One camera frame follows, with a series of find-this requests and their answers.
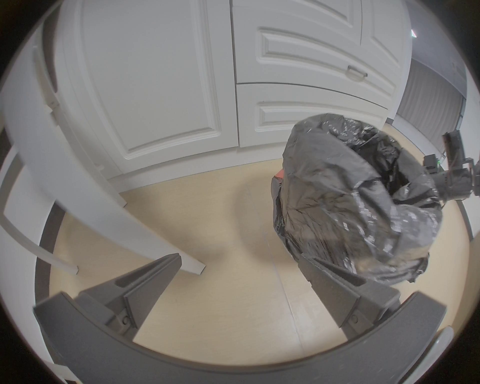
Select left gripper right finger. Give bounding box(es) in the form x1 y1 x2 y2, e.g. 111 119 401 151
298 257 402 341

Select white wardrobe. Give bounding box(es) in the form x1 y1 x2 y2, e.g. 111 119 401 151
52 0 413 188

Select black plastic bag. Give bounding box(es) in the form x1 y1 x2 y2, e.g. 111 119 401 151
271 114 444 284

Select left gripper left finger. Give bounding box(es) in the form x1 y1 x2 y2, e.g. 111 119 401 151
77 253 183 343

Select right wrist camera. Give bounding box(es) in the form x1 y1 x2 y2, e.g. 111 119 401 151
423 154 442 174

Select white chair grey cushions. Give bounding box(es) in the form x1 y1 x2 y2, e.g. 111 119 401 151
0 15 207 278

